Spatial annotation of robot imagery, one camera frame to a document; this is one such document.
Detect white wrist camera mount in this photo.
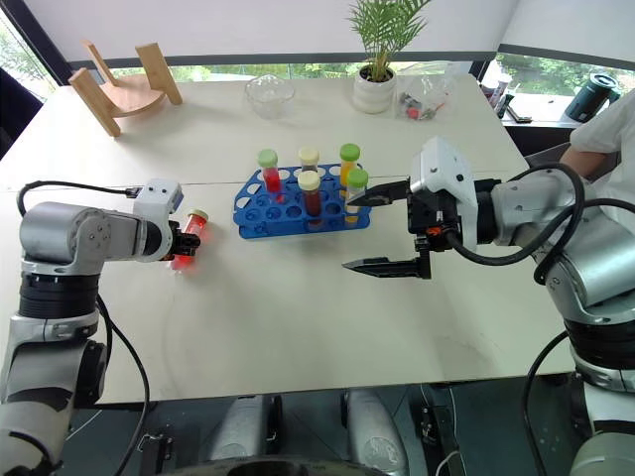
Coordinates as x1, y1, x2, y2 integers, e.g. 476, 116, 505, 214
408, 135, 480, 247
132, 178, 186, 220

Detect clear plastic bag with parts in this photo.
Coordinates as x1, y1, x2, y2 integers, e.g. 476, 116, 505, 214
394, 60, 456, 122

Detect red test tube green cap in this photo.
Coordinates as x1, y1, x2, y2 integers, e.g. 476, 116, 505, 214
256, 148, 282, 205

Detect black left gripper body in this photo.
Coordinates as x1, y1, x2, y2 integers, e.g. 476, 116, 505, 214
166, 219, 186, 262

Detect thin white cable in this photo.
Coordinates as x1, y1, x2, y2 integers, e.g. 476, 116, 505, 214
435, 447, 463, 476

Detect clear glass bowl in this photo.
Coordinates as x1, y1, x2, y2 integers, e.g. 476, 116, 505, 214
244, 73, 297, 121

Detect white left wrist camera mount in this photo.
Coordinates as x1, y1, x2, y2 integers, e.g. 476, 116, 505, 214
132, 178, 186, 220

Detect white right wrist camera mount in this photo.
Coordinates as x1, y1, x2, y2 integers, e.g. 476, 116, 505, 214
408, 135, 480, 247

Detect white tube with red print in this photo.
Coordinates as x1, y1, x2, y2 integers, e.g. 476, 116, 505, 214
487, 73, 513, 108

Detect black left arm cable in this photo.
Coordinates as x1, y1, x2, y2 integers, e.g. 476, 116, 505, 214
17, 179, 152, 476

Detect yellow test tube green cap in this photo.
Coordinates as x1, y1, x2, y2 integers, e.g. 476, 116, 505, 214
344, 168, 370, 224

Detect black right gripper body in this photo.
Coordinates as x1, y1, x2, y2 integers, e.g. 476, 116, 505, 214
406, 189, 461, 250

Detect person in white shirt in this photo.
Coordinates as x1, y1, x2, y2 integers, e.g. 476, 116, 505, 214
559, 91, 635, 239

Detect wooden stand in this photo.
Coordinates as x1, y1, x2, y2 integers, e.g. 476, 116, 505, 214
67, 40, 185, 139

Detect red test tube yellow cap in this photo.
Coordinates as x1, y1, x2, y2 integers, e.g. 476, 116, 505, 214
171, 208, 211, 272

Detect orange test tube green cap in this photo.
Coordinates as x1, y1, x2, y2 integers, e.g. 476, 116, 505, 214
338, 143, 361, 188

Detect blue test tube rack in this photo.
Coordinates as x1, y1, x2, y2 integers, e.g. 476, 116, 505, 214
232, 162, 374, 241

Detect dark green jug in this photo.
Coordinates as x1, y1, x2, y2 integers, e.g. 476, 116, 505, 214
565, 72, 622, 124

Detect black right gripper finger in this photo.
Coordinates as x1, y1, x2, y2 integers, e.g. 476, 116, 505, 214
344, 179, 413, 210
341, 236, 434, 281

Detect dark test tube cream cap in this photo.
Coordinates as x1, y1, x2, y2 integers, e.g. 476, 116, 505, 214
297, 170, 323, 220
298, 146, 320, 176

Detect potted palm in white pot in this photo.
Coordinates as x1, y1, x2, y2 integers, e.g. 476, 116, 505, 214
346, 0, 432, 116

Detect silver rounded robot leg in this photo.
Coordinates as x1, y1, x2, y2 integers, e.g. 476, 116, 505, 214
340, 388, 409, 476
206, 393, 285, 463

